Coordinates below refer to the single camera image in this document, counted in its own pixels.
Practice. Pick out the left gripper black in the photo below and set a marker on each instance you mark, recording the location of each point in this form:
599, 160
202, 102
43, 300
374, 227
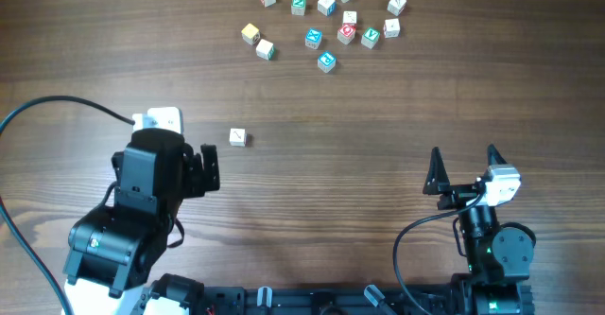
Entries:
198, 182

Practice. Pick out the green N block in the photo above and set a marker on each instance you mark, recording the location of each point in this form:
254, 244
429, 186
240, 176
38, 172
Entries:
298, 7

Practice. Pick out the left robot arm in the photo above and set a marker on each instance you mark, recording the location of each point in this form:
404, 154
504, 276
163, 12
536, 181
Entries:
114, 247

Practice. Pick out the white green-sided block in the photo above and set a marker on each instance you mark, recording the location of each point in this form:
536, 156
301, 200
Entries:
265, 49

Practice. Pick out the green V block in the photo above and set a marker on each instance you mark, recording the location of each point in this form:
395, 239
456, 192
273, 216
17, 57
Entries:
370, 37

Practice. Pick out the white picture block far right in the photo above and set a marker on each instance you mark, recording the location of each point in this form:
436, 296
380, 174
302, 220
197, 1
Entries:
396, 7

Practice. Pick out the small white block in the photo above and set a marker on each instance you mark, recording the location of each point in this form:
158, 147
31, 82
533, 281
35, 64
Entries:
349, 18

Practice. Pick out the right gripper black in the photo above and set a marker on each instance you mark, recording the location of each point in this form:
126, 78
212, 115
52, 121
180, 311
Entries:
438, 183

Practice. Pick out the white blue-sided block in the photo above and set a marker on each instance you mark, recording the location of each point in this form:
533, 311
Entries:
327, 7

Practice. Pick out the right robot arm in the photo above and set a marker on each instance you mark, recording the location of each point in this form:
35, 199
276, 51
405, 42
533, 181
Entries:
498, 254

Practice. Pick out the white base tower block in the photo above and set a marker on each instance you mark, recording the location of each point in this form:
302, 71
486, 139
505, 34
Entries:
238, 137

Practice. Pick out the white red-sided block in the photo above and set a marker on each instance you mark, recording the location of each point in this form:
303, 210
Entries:
392, 28

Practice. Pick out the blue C block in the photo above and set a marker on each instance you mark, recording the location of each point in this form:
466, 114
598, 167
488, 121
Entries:
327, 62

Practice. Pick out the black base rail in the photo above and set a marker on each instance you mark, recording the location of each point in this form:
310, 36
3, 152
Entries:
178, 295

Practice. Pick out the blue X block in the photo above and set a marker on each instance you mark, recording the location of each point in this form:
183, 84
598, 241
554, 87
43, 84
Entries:
313, 38

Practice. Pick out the red Q block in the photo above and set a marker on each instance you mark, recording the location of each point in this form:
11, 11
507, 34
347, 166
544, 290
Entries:
346, 33

